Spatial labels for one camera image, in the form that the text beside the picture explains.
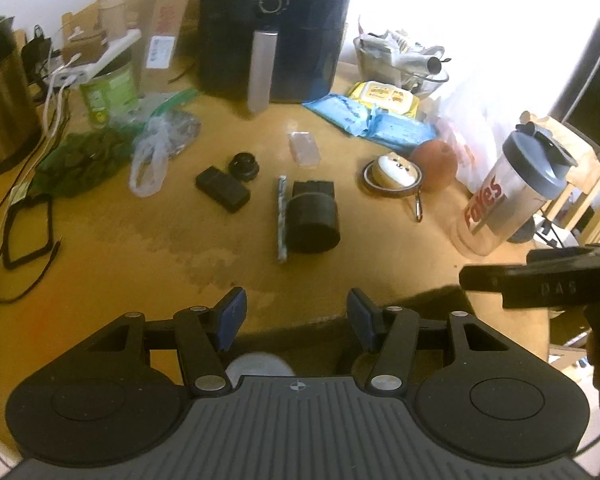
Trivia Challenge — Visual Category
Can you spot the green labelled can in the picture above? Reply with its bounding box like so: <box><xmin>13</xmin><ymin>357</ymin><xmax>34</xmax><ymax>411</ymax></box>
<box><xmin>79</xmin><ymin>57</ymin><xmax>141</xmax><ymax>126</ymax></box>

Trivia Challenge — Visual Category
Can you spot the black rectangular block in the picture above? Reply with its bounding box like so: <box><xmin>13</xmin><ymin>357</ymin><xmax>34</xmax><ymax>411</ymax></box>
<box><xmin>196</xmin><ymin>166</ymin><xmax>252</xmax><ymax>214</ymax></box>

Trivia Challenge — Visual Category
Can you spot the black power adapter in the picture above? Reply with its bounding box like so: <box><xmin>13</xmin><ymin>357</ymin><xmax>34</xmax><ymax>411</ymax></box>
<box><xmin>21</xmin><ymin>25</ymin><xmax>57</xmax><ymax>82</ymax></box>

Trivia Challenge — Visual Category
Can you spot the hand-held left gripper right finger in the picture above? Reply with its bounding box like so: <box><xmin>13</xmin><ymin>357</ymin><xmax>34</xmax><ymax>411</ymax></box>
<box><xmin>346</xmin><ymin>288</ymin><xmax>518</xmax><ymax>394</ymax></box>

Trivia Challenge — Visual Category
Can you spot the clear shaker bottle grey lid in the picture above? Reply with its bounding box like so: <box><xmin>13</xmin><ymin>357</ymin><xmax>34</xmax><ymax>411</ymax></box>
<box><xmin>455</xmin><ymin>122</ymin><xmax>578</xmax><ymax>257</ymax></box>

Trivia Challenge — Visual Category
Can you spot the orange fruit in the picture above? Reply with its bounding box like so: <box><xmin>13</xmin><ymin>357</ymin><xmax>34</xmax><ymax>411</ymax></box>
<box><xmin>412</xmin><ymin>140</ymin><xmax>457</xmax><ymax>192</ymax></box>

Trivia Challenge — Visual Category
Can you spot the clear plastic case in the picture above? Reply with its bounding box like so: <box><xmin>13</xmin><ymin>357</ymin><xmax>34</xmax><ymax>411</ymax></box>
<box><xmin>288</xmin><ymin>131</ymin><xmax>322</xmax><ymax>169</ymax></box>

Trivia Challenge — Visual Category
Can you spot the steel trash can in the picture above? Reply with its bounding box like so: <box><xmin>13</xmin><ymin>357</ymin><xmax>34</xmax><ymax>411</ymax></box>
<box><xmin>0</xmin><ymin>16</ymin><xmax>44</xmax><ymax>177</ymax></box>

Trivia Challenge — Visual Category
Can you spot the black rectangular frame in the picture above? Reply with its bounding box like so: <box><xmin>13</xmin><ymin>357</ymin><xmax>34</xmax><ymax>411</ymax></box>
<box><xmin>4</xmin><ymin>195</ymin><xmax>63</xmax><ymax>267</ymax></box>

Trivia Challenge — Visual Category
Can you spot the brown tape roll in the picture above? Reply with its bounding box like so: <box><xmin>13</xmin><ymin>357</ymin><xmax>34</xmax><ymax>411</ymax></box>
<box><xmin>362</xmin><ymin>157</ymin><xmax>423</xmax><ymax>194</ymax></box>

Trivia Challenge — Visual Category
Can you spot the glass bowl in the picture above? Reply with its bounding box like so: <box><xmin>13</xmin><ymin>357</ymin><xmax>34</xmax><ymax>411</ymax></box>
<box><xmin>354</xmin><ymin>35</ymin><xmax>451</xmax><ymax>99</ymax></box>

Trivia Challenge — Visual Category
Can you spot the blue wipes packet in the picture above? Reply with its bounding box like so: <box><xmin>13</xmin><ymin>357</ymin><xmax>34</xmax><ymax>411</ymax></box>
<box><xmin>365</xmin><ymin>107</ymin><xmax>437</xmax><ymax>150</ymax></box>
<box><xmin>301</xmin><ymin>94</ymin><xmax>381</xmax><ymax>137</ymax></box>

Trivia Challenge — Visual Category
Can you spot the black air fryer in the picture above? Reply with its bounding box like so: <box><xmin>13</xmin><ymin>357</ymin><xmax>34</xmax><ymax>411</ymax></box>
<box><xmin>194</xmin><ymin>0</ymin><xmax>357</xmax><ymax>117</ymax></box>

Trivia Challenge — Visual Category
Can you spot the clear plastic bag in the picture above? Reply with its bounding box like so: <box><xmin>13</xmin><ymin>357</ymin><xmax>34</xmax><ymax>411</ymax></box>
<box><xmin>129</xmin><ymin>117</ymin><xmax>172</xmax><ymax>198</ymax></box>

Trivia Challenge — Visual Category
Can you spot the bag of green leaves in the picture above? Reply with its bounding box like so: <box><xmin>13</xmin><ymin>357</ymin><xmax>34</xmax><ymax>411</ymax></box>
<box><xmin>34</xmin><ymin>127</ymin><xmax>136</xmax><ymax>199</ymax></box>

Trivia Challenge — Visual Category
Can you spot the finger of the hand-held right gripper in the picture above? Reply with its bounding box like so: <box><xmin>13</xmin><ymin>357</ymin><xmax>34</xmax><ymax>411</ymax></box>
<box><xmin>459</xmin><ymin>265</ymin><xmax>505</xmax><ymax>292</ymax></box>

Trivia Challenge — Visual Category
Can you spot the white round object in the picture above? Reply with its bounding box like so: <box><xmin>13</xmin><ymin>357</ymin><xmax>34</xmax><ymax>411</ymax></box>
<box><xmin>226</xmin><ymin>352</ymin><xmax>297</xmax><ymax>387</ymax></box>

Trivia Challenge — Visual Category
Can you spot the white cable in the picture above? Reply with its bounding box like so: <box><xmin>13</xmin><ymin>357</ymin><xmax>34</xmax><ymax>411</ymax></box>
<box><xmin>0</xmin><ymin>77</ymin><xmax>78</xmax><ymax>311</ymax></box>

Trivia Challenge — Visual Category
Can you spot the small cardboard box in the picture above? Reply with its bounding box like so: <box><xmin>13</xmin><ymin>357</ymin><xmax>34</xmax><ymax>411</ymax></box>
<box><xmin>60</xmin><ymin>0</ymin><xmax>146</xmax><ymax>63</ymax></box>

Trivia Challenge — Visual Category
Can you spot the white power strip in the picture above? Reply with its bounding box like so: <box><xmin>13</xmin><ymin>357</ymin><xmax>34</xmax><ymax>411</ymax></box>
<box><xmin>82</xmin><ymin>29</ymin><xmax>143</xmax><ymax>79</ymax></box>

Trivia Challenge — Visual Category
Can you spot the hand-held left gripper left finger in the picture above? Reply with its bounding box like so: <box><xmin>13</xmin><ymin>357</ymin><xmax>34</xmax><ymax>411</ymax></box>
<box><xmin>82</xmin><ymin>287</ymin><xmax>248</xmax><ymax>395</ymax></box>

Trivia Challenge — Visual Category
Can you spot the yellow wipes pack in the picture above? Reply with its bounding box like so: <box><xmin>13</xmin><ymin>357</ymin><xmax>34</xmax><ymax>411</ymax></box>
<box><xmin>349</xmin><ymin>81</ymin><xmax>421</xmax><ymax>117</ymax></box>

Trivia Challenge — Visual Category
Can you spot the striped pen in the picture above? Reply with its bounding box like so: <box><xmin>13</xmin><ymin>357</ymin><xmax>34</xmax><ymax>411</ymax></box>
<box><xmin>275</xmin><ymin>176</ymin><xmax>289</xmax><ymax>264</ymax></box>

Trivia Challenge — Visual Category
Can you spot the black cylinder holder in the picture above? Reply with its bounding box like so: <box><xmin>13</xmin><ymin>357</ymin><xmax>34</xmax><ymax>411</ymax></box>
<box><xmin>286</xmin><ymin>180</ymin><xmax>342</xmax><ymax>254</ymax></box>

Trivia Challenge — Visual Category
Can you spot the tall brown cardboard box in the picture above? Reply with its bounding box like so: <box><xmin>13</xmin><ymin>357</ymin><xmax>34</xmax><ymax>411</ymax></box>
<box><xmin>140</xmin><ymin>0</ymin><xmax>204</xmax><ymax>93</ymax></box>

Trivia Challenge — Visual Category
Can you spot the zip bag with dark contents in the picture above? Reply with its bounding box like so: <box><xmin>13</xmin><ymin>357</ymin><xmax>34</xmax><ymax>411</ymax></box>
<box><xmin>135</xmin><ymin>89</ymin><xmax>203</xmax><ymax>158</ymax></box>

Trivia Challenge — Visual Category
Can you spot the foil roll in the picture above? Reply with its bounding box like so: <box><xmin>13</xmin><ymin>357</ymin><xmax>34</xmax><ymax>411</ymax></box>
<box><xmin>394</xmin><ymin>54</ymin><xmax>447</xmax><ymax>77</ymax></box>

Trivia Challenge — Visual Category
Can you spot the brown cardboard tube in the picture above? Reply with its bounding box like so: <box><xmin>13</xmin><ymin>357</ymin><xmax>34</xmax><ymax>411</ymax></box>
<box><xmin>97</xmin><ymin>0</ymin><xmax>129</xmax><ymax>37</ymax></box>

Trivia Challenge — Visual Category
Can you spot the white plastic bag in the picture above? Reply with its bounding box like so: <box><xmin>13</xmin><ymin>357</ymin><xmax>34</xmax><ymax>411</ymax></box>
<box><xmin>432</xmin><ymin>77</ymin><xmax>512</xmax><ymax>193</ymax></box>

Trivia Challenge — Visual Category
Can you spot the black round kettle base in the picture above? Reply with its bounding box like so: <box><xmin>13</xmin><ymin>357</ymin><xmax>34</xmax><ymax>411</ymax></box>
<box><xmin>509</xmin><ymin>222</ymin><xmax>551</xmax><ymax>246</ymax></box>

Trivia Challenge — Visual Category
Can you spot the small black round cap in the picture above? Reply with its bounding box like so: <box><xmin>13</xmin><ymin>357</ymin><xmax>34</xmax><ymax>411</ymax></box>
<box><xmin>228</xmin><ymin>152</ymin><xmax>260</xmax><ymax>182</ymax></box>

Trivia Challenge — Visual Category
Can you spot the black cable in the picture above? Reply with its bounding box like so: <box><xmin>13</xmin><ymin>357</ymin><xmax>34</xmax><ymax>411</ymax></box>
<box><xmin>0</xmin><ymin>241</ymin><xmax>64</xmax><ymax>304</ymax></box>

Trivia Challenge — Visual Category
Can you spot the white charger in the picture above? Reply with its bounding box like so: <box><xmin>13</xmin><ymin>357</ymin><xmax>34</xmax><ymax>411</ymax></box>
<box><xmin>46</xmin><ymin>70</ymin><xmax>88</xmax><ymax>90</ymax></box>

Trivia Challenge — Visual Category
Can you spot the wooden chair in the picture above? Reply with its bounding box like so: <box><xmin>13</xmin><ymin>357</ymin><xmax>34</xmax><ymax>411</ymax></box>
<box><xmin>520</xmin><ymin>110</ymin><xmax>600</xmax><ymax>247</ymax></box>

